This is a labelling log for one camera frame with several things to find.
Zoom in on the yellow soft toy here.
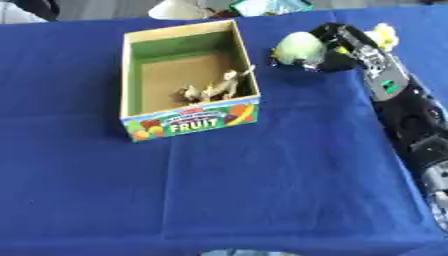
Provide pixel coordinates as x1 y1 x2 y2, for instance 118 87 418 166
364 22 403 53

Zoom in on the teal printed package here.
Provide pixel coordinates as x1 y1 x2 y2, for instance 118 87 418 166
227 0 315 18

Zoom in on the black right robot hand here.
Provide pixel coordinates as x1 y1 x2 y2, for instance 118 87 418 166
267 22 380 73

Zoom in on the white rounded object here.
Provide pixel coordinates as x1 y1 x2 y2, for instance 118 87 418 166
147 0 217 20

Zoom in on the pale green toy fruit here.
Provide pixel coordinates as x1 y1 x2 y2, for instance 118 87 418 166
271 31 329 67

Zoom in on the dark bag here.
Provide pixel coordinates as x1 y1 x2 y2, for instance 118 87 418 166
10 0 63 22

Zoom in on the tan toy animal figure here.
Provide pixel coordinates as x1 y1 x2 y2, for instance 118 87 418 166
175 65 258 104

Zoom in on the tan cardboard box green inside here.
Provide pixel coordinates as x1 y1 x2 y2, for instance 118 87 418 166
117 19 263 143

